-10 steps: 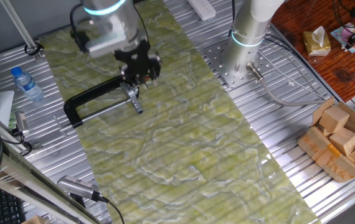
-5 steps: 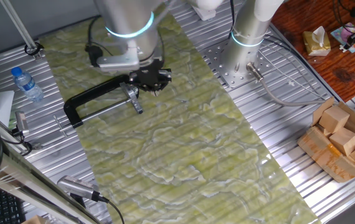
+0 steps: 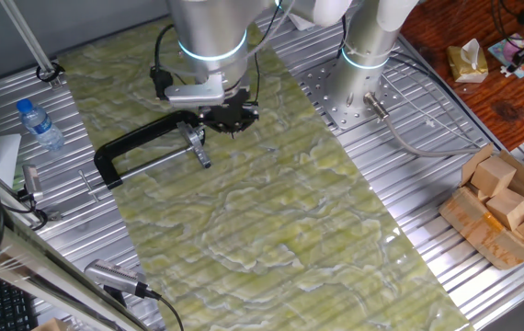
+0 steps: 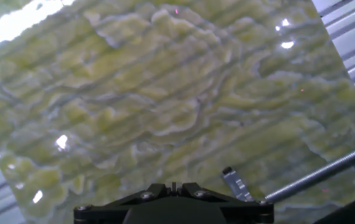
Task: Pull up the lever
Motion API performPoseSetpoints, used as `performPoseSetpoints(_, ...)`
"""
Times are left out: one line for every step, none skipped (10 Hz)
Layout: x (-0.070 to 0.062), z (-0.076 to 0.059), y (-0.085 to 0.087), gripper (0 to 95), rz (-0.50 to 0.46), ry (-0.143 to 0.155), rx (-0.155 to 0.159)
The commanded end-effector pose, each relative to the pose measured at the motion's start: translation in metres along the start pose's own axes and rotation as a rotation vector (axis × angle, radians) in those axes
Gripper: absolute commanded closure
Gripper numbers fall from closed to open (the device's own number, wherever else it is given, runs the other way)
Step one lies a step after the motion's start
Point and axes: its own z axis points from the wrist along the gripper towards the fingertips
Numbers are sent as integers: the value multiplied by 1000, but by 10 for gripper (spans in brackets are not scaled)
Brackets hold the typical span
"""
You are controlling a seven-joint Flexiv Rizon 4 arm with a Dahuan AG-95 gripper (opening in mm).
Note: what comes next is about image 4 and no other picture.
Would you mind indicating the silver lever base bracket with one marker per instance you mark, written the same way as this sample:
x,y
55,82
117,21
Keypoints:
x,y
236,185

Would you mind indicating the green marble pattern mat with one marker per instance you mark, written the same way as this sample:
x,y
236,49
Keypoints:
x,y
165,102

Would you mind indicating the black C-clamp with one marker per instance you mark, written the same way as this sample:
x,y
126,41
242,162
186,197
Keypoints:
x,y
320,174

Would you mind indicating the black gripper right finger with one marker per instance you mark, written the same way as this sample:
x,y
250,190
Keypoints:
x,y
208,196

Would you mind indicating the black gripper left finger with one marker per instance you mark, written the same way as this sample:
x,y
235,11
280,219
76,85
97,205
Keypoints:
x,y
141,196

